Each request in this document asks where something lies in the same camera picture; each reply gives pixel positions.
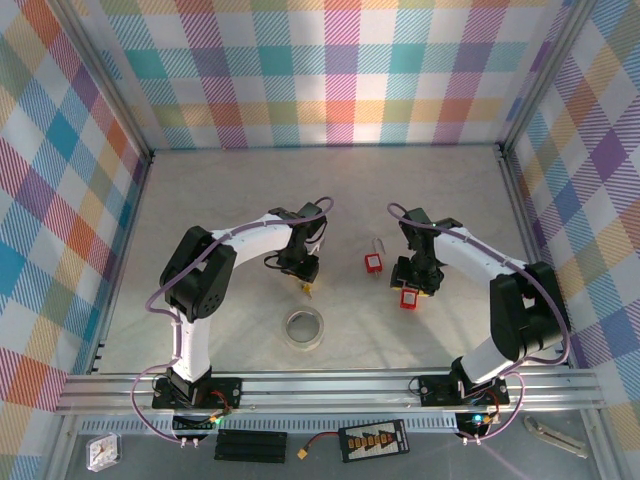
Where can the red padlock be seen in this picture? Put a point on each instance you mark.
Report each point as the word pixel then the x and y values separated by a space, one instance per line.
pixel 373 263
pixel 409 300

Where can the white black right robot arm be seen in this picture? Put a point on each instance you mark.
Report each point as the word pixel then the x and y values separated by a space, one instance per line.
pixel 525 310

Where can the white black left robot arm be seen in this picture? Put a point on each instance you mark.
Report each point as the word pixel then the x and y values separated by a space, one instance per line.
pixel 200 280

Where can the clear tape roll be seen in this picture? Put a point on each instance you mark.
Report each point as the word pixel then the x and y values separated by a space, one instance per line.
pixel 302 346

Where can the grey slotted strip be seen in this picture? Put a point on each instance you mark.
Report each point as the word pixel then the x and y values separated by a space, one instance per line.
pixel 310 424

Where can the black charger board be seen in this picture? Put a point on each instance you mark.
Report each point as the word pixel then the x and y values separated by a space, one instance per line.
pixel 372 441

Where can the black ribbed box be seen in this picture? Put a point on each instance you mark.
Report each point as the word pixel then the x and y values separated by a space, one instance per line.
pixel 250 446

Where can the grey metal hand tool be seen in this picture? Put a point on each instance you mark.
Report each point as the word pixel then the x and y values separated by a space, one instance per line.
pixel 555 440

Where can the small clear case clock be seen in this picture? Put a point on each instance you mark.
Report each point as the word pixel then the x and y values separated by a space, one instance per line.
pixel 104 452

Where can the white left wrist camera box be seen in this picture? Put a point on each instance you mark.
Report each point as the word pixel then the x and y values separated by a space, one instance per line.
pixel 316 245

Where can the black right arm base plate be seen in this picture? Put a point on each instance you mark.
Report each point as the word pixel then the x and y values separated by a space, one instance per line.
pixel 432 392

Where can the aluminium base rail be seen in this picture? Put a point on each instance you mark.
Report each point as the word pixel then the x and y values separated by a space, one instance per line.
pixel 325 395

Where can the aluminium side rail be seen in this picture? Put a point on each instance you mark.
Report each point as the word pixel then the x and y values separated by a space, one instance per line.
pixel 129 215
pixel 524 215

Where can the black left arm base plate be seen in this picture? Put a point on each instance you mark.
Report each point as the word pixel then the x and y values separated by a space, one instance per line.
pixel 227 387

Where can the aluminium frame post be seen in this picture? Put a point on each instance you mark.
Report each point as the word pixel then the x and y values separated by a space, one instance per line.
pixel 102 75
pixel 544 75

